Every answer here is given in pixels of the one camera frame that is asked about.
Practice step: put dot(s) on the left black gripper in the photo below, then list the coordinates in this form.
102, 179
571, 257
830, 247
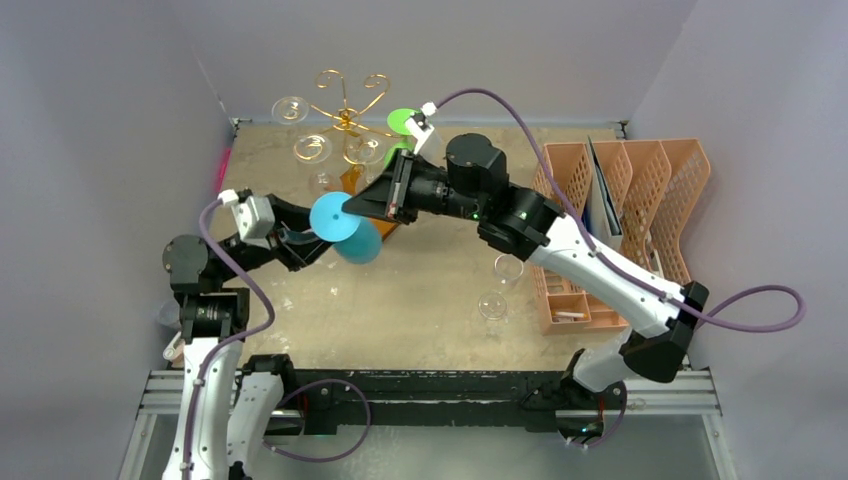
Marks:
294, 218

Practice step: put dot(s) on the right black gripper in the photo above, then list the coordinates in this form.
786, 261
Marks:
403, 187

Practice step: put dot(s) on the clear wine glass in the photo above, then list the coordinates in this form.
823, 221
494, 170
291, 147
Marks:
290, 110
366, 153
313, 155
493, 304

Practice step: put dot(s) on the blue plastic goblet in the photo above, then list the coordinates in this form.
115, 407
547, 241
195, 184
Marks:
355, 238

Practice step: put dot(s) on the green plastic goblet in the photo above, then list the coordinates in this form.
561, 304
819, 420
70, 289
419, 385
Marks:
396, 121

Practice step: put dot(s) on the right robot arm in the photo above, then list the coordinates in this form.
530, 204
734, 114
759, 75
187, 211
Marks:
474, 185

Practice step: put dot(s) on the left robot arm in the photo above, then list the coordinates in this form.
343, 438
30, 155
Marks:
219, 307

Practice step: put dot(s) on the small clear jar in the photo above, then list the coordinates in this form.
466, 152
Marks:
169, 315

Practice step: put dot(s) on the pink white small device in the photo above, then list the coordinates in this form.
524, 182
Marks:
174, 349

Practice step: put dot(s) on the orange plastic file organizer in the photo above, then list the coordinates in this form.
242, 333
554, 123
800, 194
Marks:
654, 186

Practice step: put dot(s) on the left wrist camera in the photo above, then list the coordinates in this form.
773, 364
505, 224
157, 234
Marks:
253, 215

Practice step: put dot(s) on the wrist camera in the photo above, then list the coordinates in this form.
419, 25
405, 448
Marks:
253, 215
420, 126

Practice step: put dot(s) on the gold wire wine glass rack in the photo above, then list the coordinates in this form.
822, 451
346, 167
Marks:
346, 121

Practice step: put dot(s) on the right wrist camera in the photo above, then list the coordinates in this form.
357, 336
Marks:
420, 126

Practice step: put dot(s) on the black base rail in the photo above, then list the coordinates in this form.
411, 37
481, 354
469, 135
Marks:
532, 400

